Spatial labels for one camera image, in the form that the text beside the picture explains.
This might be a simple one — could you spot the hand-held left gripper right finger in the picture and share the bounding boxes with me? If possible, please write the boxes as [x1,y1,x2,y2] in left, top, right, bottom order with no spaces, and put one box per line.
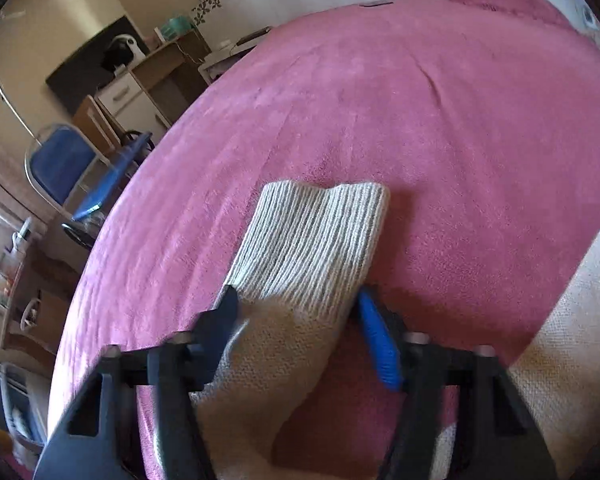
[357,287,558,480]

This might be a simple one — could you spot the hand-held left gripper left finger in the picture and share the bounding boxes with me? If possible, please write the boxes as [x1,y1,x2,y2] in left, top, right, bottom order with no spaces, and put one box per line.
[32,285,241,480]

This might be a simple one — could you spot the beige knitted sweater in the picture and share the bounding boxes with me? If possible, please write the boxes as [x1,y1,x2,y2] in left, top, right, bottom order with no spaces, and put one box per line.
[152,129,600,480]

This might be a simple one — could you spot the wooden shelf rack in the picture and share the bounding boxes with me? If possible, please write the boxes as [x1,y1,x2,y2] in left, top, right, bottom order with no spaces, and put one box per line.
[0,217,81,361]

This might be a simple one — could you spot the pink bedspread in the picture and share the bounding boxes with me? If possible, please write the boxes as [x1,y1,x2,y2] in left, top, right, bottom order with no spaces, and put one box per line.
[47,0,600,480]

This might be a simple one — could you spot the white drawer cabinet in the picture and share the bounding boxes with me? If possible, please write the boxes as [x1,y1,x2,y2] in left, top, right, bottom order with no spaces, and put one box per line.
[95,70,173,133]

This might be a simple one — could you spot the wooden desk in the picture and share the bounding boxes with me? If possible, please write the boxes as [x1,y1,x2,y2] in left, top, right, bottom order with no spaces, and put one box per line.
[130,30,212,128]

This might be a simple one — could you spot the black television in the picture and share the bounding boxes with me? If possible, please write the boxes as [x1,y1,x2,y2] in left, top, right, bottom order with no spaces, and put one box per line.
[46,16,151,115]

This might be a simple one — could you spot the black flat device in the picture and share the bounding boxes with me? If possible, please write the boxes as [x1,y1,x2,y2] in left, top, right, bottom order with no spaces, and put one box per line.
[236,27,272,45]

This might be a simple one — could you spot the white and black appliance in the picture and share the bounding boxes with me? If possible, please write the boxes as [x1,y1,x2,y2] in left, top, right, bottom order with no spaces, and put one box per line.
[101,34,148,71]

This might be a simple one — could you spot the teal box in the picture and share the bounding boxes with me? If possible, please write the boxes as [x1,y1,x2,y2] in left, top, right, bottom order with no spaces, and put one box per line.
[155,16,197,43]

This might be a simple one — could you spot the dark leaf decoration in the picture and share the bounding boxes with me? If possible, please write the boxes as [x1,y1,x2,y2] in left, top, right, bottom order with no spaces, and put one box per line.
[189,0,222,28]

